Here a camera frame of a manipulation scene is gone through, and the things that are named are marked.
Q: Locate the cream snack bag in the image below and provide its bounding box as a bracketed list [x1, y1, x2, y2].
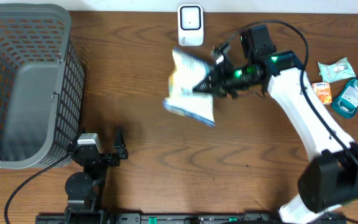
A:
[163, 47, 215, 127]

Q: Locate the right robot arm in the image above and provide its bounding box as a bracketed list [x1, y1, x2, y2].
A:
[193, 21, 358, 223]

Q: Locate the teal wet wipes packet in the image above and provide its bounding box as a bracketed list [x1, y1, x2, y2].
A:
[318, 57, 356, 83]

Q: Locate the grey plastic mesh basket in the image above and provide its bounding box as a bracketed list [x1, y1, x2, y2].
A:
[0, 3, 85, 169]

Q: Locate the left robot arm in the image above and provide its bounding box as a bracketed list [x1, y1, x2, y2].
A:
[64, 127, 129, 224]

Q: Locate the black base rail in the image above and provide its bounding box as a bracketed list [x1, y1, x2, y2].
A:
[35, 212, 282, 224]

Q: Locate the white barcode scanner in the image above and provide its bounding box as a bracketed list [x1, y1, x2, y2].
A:
[177, 4, 204, 47]

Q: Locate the teal Listerine mouthwash bottle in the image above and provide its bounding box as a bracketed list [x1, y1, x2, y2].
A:
[331, 78, 358, 119]

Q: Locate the small orange box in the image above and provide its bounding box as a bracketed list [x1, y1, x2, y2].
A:
[312, 82, 332, 105]

